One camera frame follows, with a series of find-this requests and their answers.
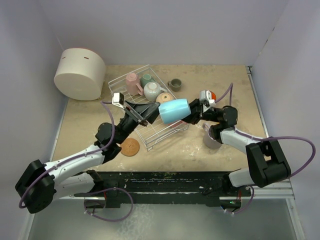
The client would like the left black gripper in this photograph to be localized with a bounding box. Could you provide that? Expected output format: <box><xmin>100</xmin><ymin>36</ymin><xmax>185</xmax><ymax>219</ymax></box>
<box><xmin>115</xmin><ymin>100</ymin><xmax>162</xmax><ymax>145</ymax></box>

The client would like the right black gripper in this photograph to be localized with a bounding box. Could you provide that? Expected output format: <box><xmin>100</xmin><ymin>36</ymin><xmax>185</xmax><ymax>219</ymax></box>
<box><xmin>172</xmin><ymin>98</ymin><xmax>219</xmax><ymax>125</ymax></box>

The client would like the pale grey white mug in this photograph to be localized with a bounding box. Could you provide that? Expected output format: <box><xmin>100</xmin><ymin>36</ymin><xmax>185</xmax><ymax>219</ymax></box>
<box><xmin>143</xmin><ymin>81</ymin><xmax>167</xmax><ymax>102</ymax></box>

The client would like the beige round mug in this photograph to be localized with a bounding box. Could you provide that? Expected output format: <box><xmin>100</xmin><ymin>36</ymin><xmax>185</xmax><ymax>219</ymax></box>
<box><xmin>156</xmin><ymin>92</ymin><xmax>175</xmax><ymax>104</ymax></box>

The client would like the light blue mug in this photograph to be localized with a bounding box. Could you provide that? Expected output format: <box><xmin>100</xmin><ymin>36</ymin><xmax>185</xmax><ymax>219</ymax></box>
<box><xmin>158</xmin><ymin>98</ymin><xmax>191</xmax><ymax>124</ymax></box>

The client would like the orange cup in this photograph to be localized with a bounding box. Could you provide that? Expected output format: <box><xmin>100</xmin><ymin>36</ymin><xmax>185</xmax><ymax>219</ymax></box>
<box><xmin>210</xmin><ymin>91</ymin><xmax>217</xmax><ymax>101</ymax></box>

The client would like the sage green cup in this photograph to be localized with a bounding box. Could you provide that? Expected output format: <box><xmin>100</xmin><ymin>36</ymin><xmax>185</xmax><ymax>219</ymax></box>
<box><xmin>140</xmin><ymin>73</ymin><xmax>155</xmax><ymax>88</ymax></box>

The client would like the light pink mug white inside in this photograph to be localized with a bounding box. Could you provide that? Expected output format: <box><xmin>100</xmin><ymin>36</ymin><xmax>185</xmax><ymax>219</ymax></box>
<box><xmin>125</xmin><ymin>72</ymin><xmax>144</xmax><ymax>96</ymax></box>

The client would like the coral pink mug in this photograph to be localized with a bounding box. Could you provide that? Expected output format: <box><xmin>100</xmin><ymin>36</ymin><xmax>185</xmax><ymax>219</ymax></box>
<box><xmin>168</xmin><ymin>120</ymin><xmax>187</xmax><ymax>128</ymax></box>

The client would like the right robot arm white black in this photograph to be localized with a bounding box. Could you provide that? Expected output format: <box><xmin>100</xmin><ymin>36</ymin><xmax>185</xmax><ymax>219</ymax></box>
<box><xmin>182</xmin><ymin>99</ymin><xmax>292</xmax><ymax>196</ymax></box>

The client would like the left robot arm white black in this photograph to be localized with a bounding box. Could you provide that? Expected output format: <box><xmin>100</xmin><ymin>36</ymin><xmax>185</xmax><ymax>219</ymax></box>
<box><xmin>15</xmin><ymin>102</ymin><xmax>160</xmax><ymax>214</ymax></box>

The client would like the lilac mug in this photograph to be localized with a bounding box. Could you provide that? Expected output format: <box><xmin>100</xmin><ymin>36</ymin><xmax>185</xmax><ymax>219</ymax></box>
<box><xmin>202</xmin><ymin>122</ymin><xmax>222</xmax><ymax>150</ymax></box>

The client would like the olive green small cup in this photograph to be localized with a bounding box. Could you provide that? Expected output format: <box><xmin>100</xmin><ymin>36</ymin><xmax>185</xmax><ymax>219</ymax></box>
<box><xmin>167</xmin><ymin>78</ymin><xmax>182</xmax><ymax>92</ymax></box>

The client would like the round woven cork coaster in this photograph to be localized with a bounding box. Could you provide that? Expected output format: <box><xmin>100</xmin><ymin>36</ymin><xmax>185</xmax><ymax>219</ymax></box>
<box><xmin>120</xmin><ymin>138</ymin><xmax>140</xmax><ymax>157</ymax></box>

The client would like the large white cylindrical container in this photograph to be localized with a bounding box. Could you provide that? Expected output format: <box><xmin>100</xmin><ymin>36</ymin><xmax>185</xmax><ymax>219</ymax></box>
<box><xmin>53</xmin><ymin>47</ymin><xmax>106</xmax><ymax>101</ymax></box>

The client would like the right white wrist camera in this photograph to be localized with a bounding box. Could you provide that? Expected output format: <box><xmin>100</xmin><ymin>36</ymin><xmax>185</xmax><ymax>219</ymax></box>
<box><xmin>199</xmin><ymin>90</ymin><xmax>216</xmax><ymax>108</ymax></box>

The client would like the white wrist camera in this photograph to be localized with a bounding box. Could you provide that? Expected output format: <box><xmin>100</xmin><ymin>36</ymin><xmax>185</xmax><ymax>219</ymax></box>
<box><xmin>111</xmin><ymin>92</ymin><xmax>125</xmax><ymax>109</ymax></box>
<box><xmin>199</xmin><ymin>90</ymin><xmax>216</xmax><ymax>108</ymax></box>

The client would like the white wire dish rack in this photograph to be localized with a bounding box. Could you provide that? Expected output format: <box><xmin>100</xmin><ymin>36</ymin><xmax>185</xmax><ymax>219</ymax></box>
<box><xmin>107</xmin><ymin>64</ymin><xmax>193</xmax><ymax>151</ymax></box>

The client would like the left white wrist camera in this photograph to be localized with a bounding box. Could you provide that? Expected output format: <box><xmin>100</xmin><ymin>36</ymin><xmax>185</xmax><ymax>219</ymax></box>
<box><xmin>111</xmin><ymin>92</ymin><xmax>125</xmax><ymax>109</ymax></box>

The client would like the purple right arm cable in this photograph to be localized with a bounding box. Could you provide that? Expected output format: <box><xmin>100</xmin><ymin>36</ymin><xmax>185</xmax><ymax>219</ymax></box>
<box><xmin>214</xmin><ymin>82</ymin><xmax>316</xmax><ymax>216</ymax></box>

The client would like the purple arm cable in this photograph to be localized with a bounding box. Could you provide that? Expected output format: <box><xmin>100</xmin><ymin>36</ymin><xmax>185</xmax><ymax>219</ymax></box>
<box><xmin>214</xmin><ymin>82</ymin><xmax>316</xmax><ymax>216</ymax></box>
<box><xmin>18</xmin><ymin>99</ymin><xmax>134</xmax><ymax>222</ymax></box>

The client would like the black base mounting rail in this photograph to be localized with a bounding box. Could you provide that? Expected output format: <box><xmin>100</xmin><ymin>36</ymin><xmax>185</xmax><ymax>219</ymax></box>
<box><xmin>56</xmin><ymin>170</ymin><xmax>251</xmax><ymax>209</ymax></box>

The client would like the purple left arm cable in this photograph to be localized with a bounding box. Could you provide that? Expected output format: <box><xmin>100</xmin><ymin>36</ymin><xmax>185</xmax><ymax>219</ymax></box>
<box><xmin>18</xmin><ymin>99</ymin><xmax>134</xmax><ymax>222</ymax></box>

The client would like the aluminium frame rail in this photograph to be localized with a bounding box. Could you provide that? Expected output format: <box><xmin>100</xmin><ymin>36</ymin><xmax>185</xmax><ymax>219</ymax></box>
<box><xmin>246</xmin><ymin>66</ymin><xmax>306</xmax><ymax>240</ymax></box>

